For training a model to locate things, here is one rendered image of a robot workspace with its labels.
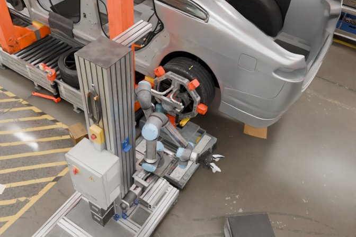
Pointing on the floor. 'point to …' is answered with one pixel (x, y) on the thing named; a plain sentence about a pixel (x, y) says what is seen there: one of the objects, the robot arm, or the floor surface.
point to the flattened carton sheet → (255, 131)
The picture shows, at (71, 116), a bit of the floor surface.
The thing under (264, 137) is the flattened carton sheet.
